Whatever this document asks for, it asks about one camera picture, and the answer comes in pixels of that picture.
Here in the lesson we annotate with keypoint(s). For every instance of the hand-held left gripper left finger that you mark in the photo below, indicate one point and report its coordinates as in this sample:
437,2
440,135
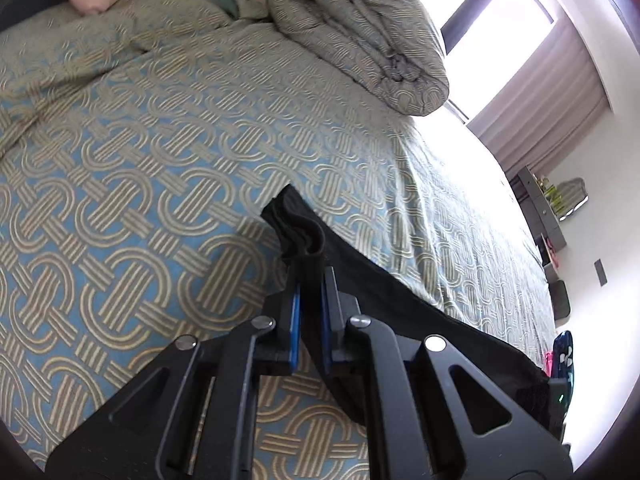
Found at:
295,322

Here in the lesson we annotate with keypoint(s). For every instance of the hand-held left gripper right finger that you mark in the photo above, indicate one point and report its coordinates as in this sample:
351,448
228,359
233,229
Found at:
327,322

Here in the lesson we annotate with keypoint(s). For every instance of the black pants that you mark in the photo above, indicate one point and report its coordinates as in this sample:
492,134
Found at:
380,292

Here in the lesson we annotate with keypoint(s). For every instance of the pink cloth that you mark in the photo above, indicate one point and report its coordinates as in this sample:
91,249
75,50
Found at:
548,362

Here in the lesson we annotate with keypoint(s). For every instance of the blue printed cloth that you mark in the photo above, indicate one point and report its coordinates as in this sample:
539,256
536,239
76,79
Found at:
565,357

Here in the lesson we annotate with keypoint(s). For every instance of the dark chair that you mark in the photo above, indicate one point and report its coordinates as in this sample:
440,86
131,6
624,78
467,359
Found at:
560,300

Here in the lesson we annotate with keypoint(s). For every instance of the grey side cabinet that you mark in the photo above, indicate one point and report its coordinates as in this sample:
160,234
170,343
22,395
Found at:
549,252

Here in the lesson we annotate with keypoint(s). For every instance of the bed with patterned sheet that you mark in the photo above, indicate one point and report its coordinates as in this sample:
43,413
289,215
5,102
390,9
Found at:
150,210

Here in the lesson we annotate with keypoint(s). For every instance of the grey dresser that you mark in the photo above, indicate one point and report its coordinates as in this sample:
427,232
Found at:
537,210

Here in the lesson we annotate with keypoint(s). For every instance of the wavy-edged mirror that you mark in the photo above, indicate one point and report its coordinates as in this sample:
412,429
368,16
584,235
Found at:
572,195

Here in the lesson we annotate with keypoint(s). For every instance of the green cosmetic bottles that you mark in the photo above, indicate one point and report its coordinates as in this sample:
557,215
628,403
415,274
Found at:
547,192

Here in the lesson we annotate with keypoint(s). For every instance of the folded patterned duvet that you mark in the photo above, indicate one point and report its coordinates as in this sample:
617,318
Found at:
350,25

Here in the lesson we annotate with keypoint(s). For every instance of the beige curtain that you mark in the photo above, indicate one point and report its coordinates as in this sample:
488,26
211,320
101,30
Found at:
550,110

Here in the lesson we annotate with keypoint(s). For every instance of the patterned pillow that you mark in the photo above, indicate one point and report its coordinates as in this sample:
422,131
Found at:
100,45

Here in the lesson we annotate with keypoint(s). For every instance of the window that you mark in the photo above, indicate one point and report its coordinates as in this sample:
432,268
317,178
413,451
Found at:
490,5

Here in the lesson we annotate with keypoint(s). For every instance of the dark wall switch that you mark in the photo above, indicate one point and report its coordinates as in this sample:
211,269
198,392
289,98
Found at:
600,273

